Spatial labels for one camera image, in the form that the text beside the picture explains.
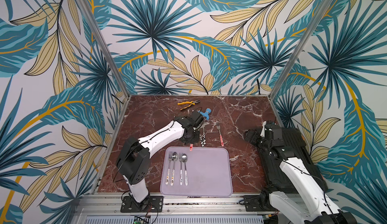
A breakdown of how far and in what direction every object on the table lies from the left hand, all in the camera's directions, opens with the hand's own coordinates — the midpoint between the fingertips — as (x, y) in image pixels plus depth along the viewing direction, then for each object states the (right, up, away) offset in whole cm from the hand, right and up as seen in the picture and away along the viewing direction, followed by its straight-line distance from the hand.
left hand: (193, 142), depth 84 cm
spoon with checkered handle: (+5, -1, +11) cm, 12 cm away
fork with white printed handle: (-13, -9, +4) cm, 17 cm away
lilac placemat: (+2, -16, -2) cm, 16 cm away
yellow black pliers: (-1, +24, +29) cm, 38 cm away
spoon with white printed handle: (-11, -9, +2) cm, 14 cm away
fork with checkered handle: (+7, +1, +13) cm, 15 cm away
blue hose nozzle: (+9, +15, +22) cm, 28 cm away
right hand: (+32, +4, -2) cm, 33 cm away
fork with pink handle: (+17, +8, +19) cm, 27 cm away
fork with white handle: (-7, -9, +3) cm, 12 cm away
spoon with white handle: (-4, -10, +2) cm, 11 cm away
